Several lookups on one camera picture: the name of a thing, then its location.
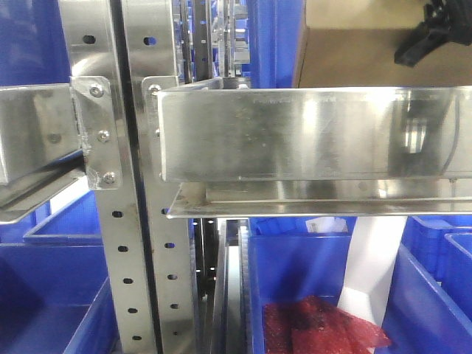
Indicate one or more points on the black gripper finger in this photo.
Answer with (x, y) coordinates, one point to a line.
(429, 35)

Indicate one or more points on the brown cardboard box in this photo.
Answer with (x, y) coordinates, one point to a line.
(352, 44)

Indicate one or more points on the right steel shelf tray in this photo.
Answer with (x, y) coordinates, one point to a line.
(237, 151)

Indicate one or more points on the steel shelf tray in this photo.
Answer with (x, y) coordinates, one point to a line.
(51, 136)
(237, 151)

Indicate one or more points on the left steel shelf tray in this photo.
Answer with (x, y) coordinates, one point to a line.
(51, 136)

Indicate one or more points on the blue bin lower centre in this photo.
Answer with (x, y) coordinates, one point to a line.
(286, 259)

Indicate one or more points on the blue bin lower right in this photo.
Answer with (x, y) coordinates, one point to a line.
(420, 316)

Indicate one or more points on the red bubble wrap bag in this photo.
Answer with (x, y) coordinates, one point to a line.
(313, 325)

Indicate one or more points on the blue bin upper left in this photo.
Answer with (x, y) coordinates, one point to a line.
(33, 48)

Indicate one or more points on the blue bin lower left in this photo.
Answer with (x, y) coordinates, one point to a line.
(55, 291)

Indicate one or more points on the steel shelf upright post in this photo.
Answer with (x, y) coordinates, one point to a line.
(122, 55)

